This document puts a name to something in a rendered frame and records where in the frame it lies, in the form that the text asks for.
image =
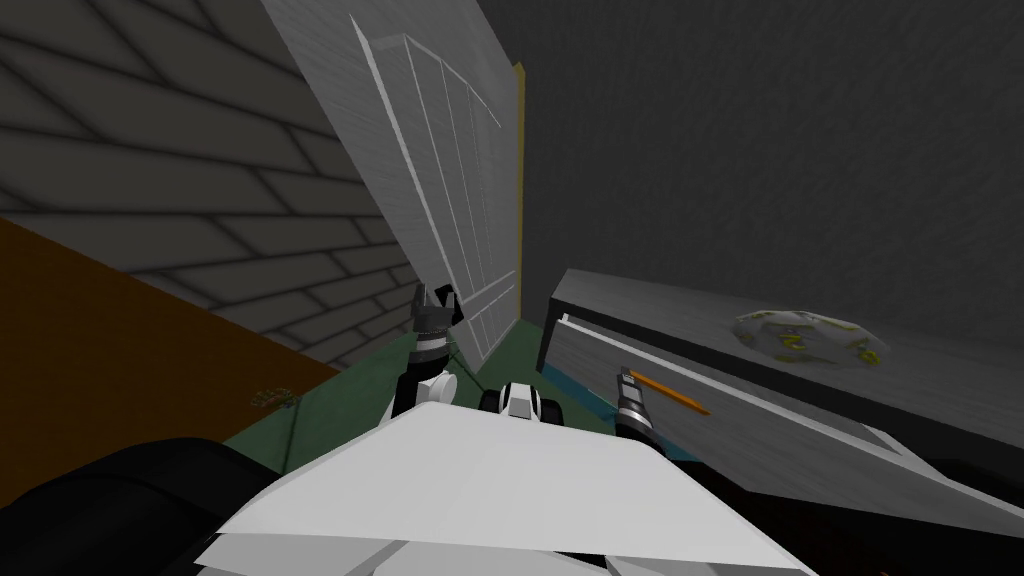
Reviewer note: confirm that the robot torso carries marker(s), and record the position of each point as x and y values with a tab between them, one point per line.
496	488

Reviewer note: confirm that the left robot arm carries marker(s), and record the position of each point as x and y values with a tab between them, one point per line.
438	388

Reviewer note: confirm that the grey bowl with yellow pattern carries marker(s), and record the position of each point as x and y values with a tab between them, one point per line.
808	336

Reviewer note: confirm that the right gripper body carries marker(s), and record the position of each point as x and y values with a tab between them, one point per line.
629	386

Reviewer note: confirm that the grey cabinet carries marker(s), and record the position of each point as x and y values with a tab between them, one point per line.
704	304

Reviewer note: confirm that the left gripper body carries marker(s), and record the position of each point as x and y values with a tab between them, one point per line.
432	323

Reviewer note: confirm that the grey drawer front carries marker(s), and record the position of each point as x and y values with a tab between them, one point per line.
768	432

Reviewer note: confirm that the grey panelled door leaf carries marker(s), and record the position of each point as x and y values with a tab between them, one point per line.
416	160

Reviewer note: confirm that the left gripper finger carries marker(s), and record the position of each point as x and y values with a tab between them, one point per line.
449	302
418	299

